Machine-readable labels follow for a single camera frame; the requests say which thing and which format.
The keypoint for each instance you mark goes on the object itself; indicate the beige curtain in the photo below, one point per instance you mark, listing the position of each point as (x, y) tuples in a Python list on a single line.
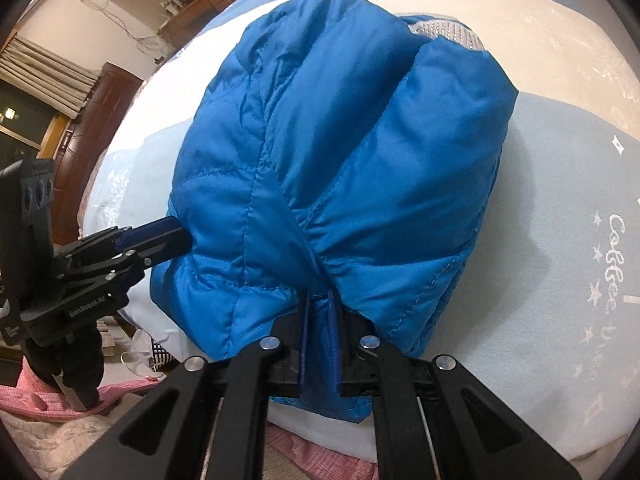
[(47, 72)]

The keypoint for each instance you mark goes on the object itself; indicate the person's left hand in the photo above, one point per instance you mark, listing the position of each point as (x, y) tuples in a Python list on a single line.
[(82, 365)]

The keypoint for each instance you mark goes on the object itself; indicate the wooden desk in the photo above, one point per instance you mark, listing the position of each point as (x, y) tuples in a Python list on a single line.
[(200, 7)]

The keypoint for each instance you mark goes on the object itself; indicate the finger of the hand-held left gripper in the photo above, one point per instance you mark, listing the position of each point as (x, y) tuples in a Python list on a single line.
[(117, 270), (155, 235)]

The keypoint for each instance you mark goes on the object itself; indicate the dark window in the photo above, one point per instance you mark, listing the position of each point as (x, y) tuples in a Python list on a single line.
[(22, 120)]

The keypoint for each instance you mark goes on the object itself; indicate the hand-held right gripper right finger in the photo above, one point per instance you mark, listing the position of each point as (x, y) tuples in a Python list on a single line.
[(334, 345)]

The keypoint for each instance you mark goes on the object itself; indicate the blue puffer jacket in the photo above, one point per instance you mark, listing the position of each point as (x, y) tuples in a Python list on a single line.
[(350, 160)]

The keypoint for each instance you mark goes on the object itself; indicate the striped cloth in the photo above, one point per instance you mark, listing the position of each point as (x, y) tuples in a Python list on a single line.
[(162, 352)]

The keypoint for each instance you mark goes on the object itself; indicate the blue and white bed blanket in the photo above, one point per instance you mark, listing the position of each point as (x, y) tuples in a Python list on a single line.
[(560, 200)]

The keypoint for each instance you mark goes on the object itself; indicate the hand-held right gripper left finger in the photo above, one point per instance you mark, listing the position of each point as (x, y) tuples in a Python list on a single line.
[(309, 340)]

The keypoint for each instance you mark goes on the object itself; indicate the pink floral quilt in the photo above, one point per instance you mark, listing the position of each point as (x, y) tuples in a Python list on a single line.
[(115, 392)]

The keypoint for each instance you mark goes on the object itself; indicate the white knit blanket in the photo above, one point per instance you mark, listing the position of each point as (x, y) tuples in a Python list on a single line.
[(45, 445)]

